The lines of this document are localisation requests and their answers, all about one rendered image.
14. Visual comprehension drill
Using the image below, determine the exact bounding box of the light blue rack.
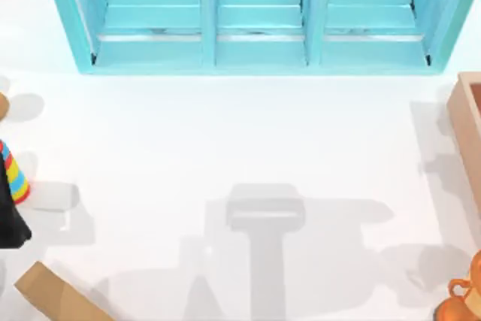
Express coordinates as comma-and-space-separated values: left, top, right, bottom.
41, 0, 481, 76

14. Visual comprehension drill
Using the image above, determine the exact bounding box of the salmon-coloured shallow box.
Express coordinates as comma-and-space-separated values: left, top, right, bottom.
446, 71, 481, 219

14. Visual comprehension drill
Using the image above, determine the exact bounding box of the stack of coloured rings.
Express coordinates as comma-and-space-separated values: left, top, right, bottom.
0, 139, 31, 206

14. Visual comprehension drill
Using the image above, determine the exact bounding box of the orange trophy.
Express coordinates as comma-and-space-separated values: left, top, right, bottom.
435, 249, 481, 321

